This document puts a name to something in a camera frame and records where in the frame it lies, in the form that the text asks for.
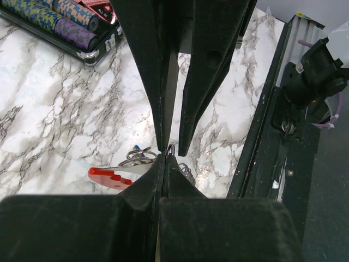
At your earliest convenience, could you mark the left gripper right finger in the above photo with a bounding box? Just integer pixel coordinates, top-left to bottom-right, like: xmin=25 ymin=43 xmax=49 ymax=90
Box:
xmin=159 ymin=156 xmax=302 ymax=261

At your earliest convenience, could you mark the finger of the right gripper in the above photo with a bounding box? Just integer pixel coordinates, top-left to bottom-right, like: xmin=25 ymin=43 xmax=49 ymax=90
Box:
xmin=110 ymin=0 xmax=171 ymax=152
xmin=178 ymin=1 xmax=256 ymax=156

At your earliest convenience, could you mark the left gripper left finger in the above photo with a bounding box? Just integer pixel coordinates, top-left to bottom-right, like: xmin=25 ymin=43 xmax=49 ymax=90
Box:
xmin=1 ymin=154 xmax=165 ymax=261

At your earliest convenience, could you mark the red handled metal key holder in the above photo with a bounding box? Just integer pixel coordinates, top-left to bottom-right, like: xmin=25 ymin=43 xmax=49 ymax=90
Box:
xmin=87 ymin=144 xmax=197 ymax=192

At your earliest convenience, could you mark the black poker chip case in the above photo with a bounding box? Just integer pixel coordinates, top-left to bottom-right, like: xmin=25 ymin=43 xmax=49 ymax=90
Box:
xmin=1 ymin=1 xmax=122 ymax=66

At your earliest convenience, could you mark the right aluminium rail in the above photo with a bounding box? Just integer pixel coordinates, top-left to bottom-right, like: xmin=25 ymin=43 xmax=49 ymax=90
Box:
xmin=275 ymin=14 xmax=326 ymax=87

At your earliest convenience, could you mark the black mounting base plate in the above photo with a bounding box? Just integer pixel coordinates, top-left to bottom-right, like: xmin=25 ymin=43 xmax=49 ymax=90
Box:
xmin=227 ymin=17 xmax=320 ymax=261

